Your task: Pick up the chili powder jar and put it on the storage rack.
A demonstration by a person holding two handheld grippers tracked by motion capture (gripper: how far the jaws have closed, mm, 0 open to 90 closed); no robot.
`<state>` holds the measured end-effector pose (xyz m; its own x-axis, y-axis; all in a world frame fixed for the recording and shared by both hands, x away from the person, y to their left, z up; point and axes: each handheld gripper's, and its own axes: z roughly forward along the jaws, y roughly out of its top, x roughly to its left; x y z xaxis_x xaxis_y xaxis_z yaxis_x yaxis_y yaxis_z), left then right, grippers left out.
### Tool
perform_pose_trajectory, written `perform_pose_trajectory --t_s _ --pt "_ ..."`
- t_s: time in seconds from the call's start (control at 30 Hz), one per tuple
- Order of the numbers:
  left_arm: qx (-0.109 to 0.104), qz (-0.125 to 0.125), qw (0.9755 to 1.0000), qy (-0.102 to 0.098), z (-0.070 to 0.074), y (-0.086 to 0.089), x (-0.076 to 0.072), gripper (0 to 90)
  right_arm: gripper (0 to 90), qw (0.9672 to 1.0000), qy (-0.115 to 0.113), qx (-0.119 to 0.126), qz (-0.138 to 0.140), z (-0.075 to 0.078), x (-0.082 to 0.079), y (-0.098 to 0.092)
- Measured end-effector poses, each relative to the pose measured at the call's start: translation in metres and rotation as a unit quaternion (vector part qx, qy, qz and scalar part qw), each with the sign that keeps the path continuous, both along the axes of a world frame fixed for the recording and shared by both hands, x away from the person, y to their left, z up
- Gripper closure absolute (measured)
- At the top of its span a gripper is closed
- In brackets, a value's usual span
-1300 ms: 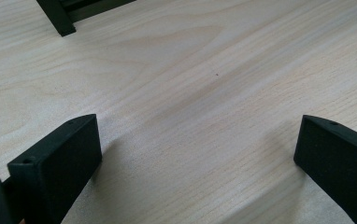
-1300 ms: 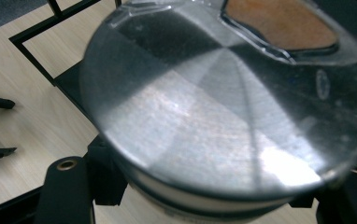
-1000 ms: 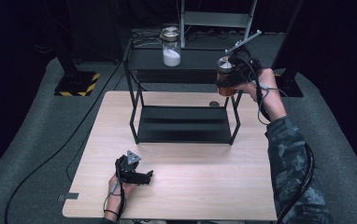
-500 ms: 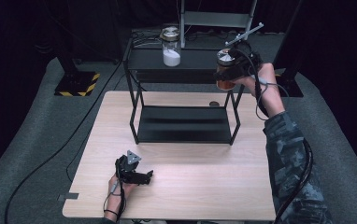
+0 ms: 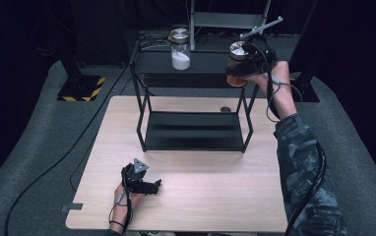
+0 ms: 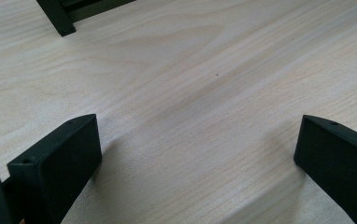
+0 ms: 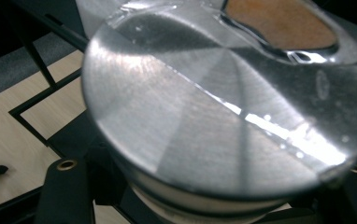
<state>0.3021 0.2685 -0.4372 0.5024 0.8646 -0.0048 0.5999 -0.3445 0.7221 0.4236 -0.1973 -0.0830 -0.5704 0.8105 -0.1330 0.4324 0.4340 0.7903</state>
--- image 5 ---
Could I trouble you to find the left hand-held gripper cable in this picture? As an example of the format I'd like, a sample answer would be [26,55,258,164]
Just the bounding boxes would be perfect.
[108,168,135,234]

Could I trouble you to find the thick black floor cable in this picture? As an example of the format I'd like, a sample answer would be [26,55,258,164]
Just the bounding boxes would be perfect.
[4,63,132,236]

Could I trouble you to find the glass jar with white powder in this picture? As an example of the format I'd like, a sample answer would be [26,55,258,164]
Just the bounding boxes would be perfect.
[168,27,192,72]

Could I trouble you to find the black metal two-tier shelf rack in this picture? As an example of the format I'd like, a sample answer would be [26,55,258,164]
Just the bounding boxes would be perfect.
[129,40,268,154]

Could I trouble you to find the hand-held gripper cable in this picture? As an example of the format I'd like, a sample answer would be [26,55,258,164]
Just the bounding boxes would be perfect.
[249,41,328,236]
[108,168,135,234]

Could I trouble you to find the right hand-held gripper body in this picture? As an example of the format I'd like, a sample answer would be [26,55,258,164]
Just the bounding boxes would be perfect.
[239,16,284,75]

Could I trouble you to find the bundle of floor cables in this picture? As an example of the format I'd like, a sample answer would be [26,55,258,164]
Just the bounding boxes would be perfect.
[138,29,191,51]

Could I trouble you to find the white metal stand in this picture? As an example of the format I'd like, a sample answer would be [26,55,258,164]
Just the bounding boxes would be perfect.
[188,0,272,52]

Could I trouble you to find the person's left hand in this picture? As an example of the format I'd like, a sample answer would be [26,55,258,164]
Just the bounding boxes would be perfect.
[113,182,145,211]

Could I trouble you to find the glass jar with orange contents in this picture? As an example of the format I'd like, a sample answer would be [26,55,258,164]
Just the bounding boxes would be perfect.
[225,40,252,89]

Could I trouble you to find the right hand-held gripper cable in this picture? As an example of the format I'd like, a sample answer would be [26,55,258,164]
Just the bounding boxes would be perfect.
[249,41,328,236]

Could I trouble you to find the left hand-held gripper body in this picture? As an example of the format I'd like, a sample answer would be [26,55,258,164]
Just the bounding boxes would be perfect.
[120,157,152,195]

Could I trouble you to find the grey tape strip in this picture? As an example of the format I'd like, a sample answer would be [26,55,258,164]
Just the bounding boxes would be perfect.
[60,203,85,213]

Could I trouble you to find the person's right hand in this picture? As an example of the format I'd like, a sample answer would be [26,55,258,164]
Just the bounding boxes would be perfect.
[246,60,295,99]

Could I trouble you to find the thin black floor cable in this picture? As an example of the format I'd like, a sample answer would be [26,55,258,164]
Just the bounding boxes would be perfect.
[69,78,133,194]

